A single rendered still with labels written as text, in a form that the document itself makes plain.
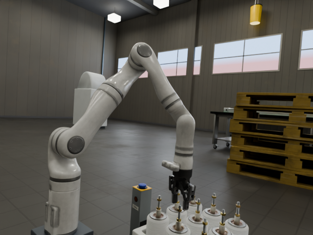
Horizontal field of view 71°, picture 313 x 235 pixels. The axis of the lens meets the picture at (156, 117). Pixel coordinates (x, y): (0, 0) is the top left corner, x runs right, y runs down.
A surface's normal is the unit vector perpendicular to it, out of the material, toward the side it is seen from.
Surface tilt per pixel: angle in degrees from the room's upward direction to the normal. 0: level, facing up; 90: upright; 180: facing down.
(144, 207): 90
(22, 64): 90
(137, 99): 90
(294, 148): 90
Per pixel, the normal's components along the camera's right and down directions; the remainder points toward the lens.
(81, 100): -0.56, -0.01
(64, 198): 0.34, 0.05
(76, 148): 0.74, 0.12
